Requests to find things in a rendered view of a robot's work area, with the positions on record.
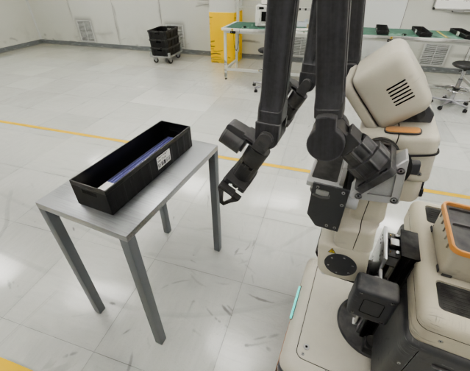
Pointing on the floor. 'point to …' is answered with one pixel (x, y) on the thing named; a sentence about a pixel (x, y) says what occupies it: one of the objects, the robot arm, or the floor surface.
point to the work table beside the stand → (132, 223)
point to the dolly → (164, 43)
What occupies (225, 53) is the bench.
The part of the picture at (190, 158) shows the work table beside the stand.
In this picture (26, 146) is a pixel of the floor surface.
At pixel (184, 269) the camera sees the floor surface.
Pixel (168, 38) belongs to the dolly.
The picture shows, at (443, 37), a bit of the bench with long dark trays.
